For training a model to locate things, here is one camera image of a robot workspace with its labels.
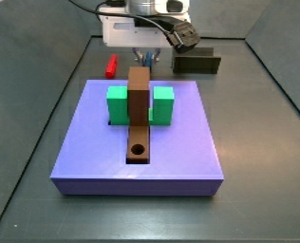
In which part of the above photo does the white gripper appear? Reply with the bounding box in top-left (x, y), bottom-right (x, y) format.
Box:
top-left (99, 7), bottom-right (190, 63)

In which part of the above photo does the red peg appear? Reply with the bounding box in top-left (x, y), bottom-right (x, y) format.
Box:
top-left (106, 54), bottom-right (117, 79)

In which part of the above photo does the green U-shaped block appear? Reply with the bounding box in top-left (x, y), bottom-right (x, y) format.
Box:
top-left (107, 86), bottom-right (175, 126)

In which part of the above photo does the black angled fixture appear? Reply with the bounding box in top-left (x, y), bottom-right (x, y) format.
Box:
top-left (171, 47), bottom-right (221, 74)

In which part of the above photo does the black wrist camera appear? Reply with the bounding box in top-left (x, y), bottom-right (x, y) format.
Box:
top-left (166, 21), bottom-right (201, 54)

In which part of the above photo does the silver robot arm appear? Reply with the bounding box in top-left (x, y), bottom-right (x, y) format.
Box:
top-left (99, 0), bottom-right (189, 65)

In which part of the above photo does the black cable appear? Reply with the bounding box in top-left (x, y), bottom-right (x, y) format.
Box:
top-left (67, 0), bottom-right (178, 35)

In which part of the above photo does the brown T-shaped block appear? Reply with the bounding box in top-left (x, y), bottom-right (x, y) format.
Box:
top-left (126, 66), bottom-right (150, 164)

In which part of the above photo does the blue peg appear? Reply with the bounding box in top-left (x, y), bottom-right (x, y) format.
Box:
top-left (143, 51), bottom-right (153, 68)

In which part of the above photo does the purple base block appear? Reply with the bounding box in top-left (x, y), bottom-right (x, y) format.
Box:
top-left (51, 80), bottom-right (224, 196)

